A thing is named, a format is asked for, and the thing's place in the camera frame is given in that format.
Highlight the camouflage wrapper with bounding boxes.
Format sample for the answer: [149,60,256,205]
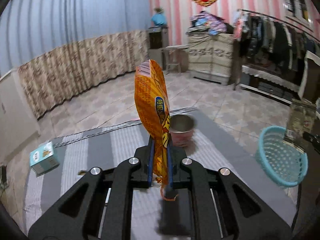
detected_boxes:
[284,99,316,148]

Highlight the orange snack bag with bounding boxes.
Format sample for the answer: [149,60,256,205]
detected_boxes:
[135,60,177,202]

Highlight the turquoise plastic laundry basket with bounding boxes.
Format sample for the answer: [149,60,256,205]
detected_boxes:
[255,126,309,188]

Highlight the low TV bench lace cover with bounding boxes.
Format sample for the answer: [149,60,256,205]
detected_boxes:
[238,65,299,105]

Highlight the teal tissue box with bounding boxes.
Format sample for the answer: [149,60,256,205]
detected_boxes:
[29,141,60,176]

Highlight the pink metal cup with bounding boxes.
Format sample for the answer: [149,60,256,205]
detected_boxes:
[170,113,196,147]

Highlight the clothes rack with garments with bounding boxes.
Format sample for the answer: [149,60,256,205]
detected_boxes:
[233,8,320,91]

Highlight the white low cabinet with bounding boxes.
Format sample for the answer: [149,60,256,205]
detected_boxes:
[1,69,40,164]

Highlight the cloth covered cabinet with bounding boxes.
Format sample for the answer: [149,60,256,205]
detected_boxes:
[188,32,234,86]

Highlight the small wooden side table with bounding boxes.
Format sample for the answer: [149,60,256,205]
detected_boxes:
[162,45,189,75]

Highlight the pile of colourful clothes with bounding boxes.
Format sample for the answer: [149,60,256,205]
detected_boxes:
[187,11,234,35]

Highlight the blue floral curtain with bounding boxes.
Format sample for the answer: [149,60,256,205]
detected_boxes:
[1,0,150,118]

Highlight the grey water dispenser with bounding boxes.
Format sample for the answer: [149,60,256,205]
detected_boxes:
[147,26,169,69]

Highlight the blue bag on dispenser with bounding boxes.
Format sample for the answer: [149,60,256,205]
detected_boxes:
[151,7,167,27]

